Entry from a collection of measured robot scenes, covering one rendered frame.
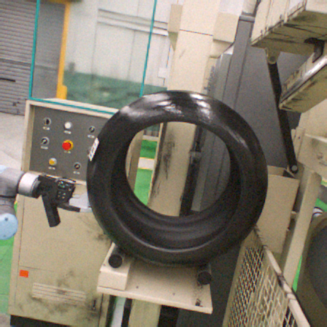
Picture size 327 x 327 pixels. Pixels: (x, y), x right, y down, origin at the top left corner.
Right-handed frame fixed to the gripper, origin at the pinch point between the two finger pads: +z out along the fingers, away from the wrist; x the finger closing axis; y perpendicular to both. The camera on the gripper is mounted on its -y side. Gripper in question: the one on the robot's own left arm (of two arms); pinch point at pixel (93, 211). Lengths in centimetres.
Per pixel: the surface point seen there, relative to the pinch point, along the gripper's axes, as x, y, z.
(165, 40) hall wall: 895, 153, -76
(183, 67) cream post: 27, 54, 14
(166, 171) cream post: 26.6, 13.8, 19.6
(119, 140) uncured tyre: -11.3, 27.6, 3.8
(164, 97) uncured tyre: -8.6, 42.8, 12.5
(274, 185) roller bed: 20, 23, 59
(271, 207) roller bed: 20, 14, 61
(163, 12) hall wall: 892, 218, -102
